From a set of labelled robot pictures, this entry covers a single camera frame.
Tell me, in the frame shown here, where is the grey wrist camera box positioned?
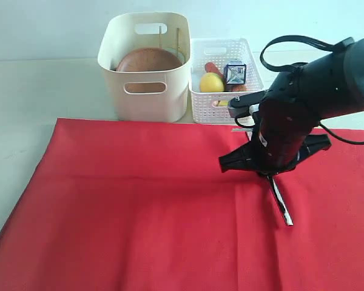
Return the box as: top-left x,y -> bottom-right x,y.
227,90 -> 268,119

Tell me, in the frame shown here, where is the silver table knife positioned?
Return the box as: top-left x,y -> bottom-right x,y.
266,176 -> 294,226

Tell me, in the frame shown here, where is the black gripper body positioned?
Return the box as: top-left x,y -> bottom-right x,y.
250,101 -> 320,174

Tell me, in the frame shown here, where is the yellow lemon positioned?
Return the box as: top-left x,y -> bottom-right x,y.
200,72 -> 225,93

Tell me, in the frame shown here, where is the red table cloth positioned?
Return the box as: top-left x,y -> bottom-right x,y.
0,119 -> 364,290

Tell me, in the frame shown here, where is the orange carrot piece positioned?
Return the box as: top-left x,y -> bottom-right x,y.
226,84 -> 247,92

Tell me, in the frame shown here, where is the white ceramic bowl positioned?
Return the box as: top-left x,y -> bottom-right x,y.
166,48 -> 186,64

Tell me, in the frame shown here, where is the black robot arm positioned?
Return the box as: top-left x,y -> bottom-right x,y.
219,35 -> 364,176

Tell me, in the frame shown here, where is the white woven plastic basket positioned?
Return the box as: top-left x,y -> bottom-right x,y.
189,38 -> 264,124

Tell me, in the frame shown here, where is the cream plastic bin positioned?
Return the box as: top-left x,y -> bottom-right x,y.
97,12 -> 190,122

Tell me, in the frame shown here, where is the blue white milk carton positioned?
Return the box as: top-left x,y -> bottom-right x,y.
223,59 -> 246,85

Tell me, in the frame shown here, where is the red sausage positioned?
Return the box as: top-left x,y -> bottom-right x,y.
204,62 -> 223,78

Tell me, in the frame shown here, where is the brown wooden plate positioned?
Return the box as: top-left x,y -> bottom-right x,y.
115,48 -> 182,93

